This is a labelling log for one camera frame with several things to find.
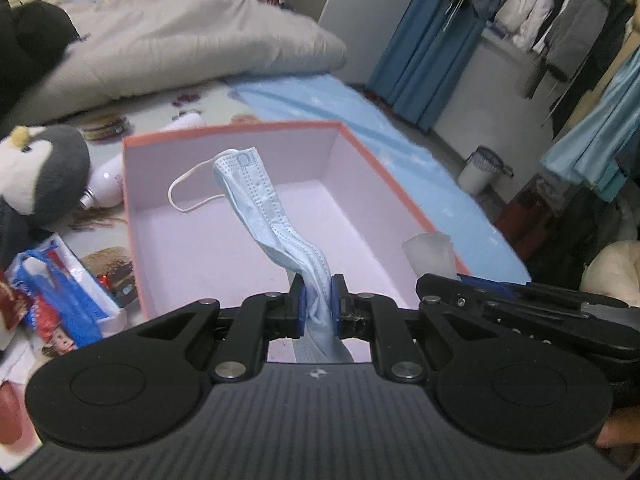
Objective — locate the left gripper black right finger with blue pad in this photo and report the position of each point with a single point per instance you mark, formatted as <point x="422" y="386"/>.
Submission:
<point x="438" y="343"/>

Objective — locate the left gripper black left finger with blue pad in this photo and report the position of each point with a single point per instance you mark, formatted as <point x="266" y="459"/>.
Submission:
<point x="231" y="344"/>

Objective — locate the white tissue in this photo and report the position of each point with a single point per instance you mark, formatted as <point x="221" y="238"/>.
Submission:
<point x="431" y="253"/>

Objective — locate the blue white tissue pack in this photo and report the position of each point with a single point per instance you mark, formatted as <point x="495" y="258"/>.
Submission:
<point x="69" y="308"/>

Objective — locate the light blue face mask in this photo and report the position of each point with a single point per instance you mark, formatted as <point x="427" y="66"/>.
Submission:
<point x="241" y="178"/>

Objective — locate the cream plush toy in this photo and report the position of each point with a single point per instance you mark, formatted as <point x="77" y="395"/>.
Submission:
<point x="615" y="272"/>

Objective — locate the light blue bed sheet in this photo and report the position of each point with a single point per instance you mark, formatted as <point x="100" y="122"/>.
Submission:
<point x="477" y="242"/>

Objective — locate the fruit print plastic mat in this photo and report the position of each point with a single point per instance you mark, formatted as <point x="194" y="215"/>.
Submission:
<point x="92" y="231"/>

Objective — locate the light blue hanging garment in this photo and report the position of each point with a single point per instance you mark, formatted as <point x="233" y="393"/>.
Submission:
<point x="586" y="154"/>

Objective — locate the white waste bin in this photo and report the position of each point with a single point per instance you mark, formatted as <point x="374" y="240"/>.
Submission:
<point x="481" y="168"/>

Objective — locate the white spray bottle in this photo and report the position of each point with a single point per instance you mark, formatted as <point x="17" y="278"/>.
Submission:
<point x="105" y="187"/>

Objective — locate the red snack wrapper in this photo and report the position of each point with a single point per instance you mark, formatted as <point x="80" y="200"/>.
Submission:
<point x="14" y="305"/>

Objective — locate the grey white penguin plush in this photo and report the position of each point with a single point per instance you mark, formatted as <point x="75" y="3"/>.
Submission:
<point x="44" y="172"/>

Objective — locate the blue curtain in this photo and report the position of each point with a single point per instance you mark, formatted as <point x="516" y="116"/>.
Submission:
<point x="424" y="60"/>

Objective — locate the hanging grey clothes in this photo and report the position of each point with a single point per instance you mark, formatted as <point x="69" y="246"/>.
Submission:
<point x="561" y="33"/>

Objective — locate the grey quilt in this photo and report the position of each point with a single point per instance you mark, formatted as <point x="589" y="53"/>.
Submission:
<point x="133" y="48"/>

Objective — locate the black garment pile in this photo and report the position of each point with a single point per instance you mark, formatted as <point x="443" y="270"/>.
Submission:
<point x="34" y="39"/>

